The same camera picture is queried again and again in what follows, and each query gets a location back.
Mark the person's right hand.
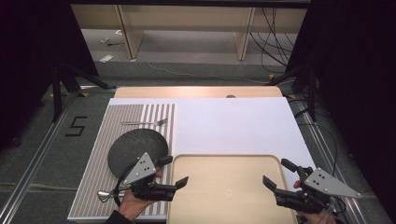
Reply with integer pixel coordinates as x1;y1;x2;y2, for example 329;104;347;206
292;180;338;224

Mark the wooden bench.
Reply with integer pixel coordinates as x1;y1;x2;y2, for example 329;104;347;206
70;4;308;62

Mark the black curtain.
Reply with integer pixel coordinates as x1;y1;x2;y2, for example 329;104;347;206
285;0;396;223
0;0;100;152

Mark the white board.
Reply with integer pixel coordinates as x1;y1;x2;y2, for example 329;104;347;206
107;96;316;190

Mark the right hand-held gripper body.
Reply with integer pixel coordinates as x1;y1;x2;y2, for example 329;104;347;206
274;166;362;215

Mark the person's left hand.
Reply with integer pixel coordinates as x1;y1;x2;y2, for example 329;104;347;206
118;167;163;222

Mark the silver fork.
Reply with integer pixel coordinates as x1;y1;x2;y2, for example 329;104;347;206
120;118;169;127

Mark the bundle of black cables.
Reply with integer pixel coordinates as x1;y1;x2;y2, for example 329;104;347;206
249;7;296;75

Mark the silver spoon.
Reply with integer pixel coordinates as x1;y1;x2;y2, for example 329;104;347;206
96;189;125;201

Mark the striped placemat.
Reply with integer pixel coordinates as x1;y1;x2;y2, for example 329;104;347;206
67;103;177;222

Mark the black floor cable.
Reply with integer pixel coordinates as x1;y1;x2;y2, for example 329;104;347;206
293;98;339;177

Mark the black round plate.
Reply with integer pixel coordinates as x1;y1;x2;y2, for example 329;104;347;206
106;128;169;179

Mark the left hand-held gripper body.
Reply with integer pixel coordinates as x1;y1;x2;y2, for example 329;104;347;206
120;152;177;202

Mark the black tripod stand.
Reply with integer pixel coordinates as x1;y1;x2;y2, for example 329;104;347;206
49;61;118;123
266;61;319;123

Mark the beige tray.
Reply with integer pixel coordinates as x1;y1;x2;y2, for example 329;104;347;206
166;154;299;224

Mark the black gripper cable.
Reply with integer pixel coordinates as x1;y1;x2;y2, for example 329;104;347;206
113;161;142;208
326;195;347;219

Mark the metal floor rail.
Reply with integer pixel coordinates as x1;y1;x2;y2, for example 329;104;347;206
291;94;386;224
0;91;78;224

